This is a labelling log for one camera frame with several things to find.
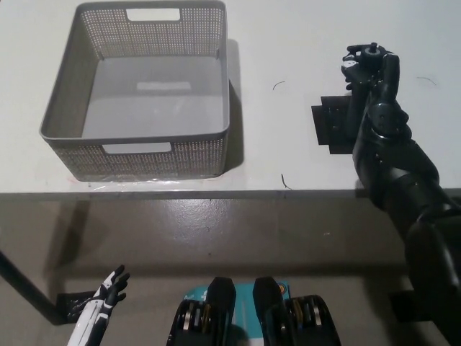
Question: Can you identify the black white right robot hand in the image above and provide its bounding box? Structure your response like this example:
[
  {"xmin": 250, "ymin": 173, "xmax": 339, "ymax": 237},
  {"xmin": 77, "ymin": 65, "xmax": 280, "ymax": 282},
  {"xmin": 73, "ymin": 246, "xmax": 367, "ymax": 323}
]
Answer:
[{"xmin": 340, "ymin": 42, "xmax": 446, "ymax": 217}]

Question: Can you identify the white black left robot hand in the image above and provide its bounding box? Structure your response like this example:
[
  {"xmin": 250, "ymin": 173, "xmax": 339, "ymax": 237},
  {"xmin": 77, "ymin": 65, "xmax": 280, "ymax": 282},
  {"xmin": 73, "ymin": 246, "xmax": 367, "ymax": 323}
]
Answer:
[{"xmin": 67, "ymin": 265, "xmax": 131, "ymax": 346}]

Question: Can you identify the black electric screwdriver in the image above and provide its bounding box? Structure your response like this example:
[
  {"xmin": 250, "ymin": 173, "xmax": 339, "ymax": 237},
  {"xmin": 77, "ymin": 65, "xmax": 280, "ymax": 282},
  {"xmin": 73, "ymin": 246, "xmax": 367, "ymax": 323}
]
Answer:
[{"xmin": 346, "ymin": 42, "xmax": 382, "ymax": 141}]

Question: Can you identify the black metal table leg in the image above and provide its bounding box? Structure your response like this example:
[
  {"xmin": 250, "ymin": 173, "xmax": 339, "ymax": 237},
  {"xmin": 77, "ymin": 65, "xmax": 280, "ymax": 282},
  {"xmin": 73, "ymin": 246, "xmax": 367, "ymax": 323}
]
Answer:
[{"xmin": 0, "ymin": 249, "xmax": 61, "ymax": 327}]

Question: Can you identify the black teal robot torso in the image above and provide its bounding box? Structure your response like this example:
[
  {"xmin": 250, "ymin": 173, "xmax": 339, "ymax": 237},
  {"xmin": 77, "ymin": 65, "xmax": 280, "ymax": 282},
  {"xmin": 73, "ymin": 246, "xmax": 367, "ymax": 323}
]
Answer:
[{"xmin": 166, "ymin": 276, "xmax": 342, "ymax": 346}]

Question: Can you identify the clear adhesive tape strip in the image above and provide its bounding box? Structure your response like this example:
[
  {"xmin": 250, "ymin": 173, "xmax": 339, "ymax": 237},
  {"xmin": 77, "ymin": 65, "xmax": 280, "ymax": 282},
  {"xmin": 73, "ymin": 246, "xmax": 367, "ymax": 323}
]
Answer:
[{"xmin": 70, "ymin": 175, "xmax": 217, "ymax": 191}]

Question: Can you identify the grey perforated plastic basket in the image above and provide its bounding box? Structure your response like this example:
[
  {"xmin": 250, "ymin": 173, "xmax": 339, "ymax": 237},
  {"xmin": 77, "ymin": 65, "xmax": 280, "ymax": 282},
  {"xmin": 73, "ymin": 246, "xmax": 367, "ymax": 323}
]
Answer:
[{"xmin": 38, "ymin": 0, "xmax": 231, "ymax": 182}]

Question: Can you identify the black square base plate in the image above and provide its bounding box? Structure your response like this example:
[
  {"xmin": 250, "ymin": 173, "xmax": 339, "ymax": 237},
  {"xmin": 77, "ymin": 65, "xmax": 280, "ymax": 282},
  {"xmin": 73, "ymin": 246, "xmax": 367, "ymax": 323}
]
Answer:
[{"xmin": 311, "ymin": 95, "xmax": 362, "ymax": 156}]

